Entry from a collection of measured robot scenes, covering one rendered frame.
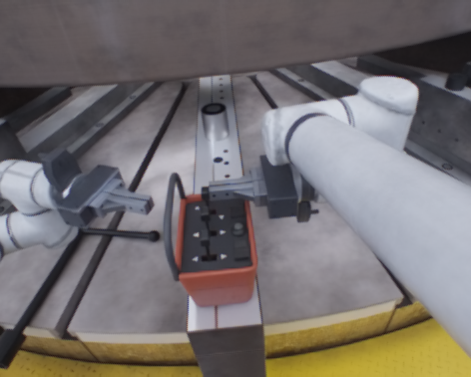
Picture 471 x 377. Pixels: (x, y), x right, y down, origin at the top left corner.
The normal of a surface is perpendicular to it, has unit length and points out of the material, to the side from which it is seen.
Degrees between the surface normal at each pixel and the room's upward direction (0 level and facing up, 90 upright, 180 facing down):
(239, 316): 0
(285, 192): 0
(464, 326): 87
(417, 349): 0
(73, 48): 90
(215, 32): 90
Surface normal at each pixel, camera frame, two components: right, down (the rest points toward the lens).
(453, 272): -0.92, -0.27
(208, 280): 0.07, 0.74
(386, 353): -0.08, -0.75
